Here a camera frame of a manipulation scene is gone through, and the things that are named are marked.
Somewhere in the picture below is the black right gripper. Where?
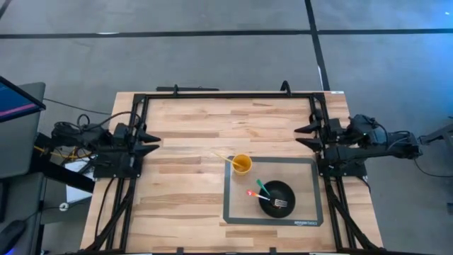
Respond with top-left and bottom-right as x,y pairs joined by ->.
294,110 -> 352,152

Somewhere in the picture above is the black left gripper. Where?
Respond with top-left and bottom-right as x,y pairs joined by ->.
113,121 -> 162,159

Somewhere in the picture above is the green-handled gold spoon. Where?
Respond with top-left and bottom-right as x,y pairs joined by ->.
256,178 -> 274,198

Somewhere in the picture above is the yellow plastic cup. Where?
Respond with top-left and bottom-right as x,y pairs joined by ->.
231,153 -> 253,176

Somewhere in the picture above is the yellow chopstick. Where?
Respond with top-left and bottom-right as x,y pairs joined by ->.
213,152 -> 246,169

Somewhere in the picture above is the black bowl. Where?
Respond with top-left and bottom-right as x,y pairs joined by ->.
258,179 -> 297,219

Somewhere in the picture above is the grey-bordered baking mat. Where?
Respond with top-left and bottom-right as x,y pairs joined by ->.
222,155 -> 325,227

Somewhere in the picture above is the black stand leg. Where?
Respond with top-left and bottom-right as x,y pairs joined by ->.
418,115 -> 453,147

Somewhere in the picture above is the tilted computer monitor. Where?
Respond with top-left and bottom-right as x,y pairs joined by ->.
0,75 -> 47,123

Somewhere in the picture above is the thin black floor cable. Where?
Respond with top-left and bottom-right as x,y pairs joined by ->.
413,157 -> 453,179
42,97 -> 113,116

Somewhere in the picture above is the yellow cable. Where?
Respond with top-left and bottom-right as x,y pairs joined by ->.
33,143 -> 97,161

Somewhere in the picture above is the black aluminium table frame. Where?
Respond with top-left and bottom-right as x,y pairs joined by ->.
81,90 -> 385,255

